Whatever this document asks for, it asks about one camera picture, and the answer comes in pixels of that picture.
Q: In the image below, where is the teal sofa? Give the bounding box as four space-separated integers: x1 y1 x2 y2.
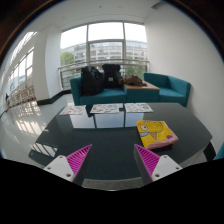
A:
69 74 128 107
143 72 192 108

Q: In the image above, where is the teal chair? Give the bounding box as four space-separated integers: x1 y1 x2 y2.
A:
213 141 224 161

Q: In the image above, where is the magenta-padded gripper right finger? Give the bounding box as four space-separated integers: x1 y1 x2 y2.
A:
133 143 184 186

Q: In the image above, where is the large black backpack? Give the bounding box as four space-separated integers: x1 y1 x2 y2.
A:
80 65 105 97

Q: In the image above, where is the brown jacket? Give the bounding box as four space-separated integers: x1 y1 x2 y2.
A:
122 74 148 88

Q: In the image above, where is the small black backpack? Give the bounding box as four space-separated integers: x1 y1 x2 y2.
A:
101 63 124 90

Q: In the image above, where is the colourful sticker sheet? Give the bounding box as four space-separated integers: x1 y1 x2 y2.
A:
89 103 120 115
59 104 87 116
123 102 155 114

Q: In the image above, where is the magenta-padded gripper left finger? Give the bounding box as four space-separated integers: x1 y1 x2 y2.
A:
43 143 93 187

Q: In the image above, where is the wooden balustrade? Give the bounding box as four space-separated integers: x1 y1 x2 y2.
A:
8 84 37 108

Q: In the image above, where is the teal wood-topped corner table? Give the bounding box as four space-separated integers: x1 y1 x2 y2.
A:
123 81 161 104

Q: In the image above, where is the metal window railing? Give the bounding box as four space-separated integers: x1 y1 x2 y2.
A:
58 59 150 90

